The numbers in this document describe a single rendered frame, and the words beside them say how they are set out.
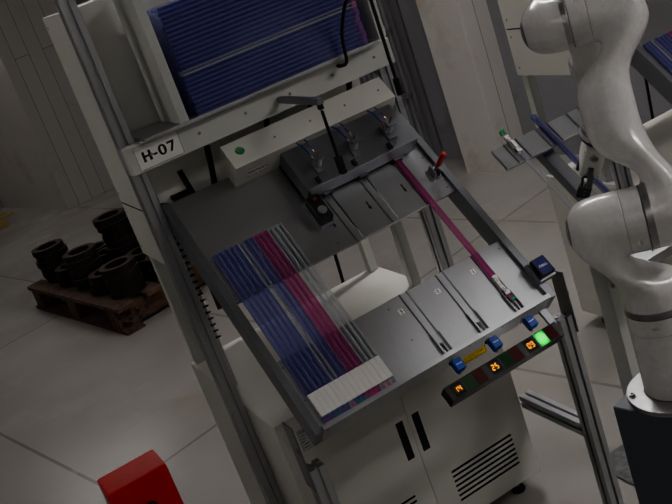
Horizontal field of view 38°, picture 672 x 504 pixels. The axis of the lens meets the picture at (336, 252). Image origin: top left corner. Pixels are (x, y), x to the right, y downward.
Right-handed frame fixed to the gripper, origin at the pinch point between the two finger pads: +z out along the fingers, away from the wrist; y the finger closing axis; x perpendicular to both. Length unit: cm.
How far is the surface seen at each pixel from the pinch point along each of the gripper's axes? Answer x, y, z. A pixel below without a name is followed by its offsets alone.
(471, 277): 24.4, -23.3, 14.3
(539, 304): 7.5, -28.3, 15.2
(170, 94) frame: 101, -6, -19
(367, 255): 55, 27, 73
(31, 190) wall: 416, 416, 512
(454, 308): 27.8, -32.9, 15.1
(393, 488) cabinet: 37, -55, 70
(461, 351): 25, -44, 16
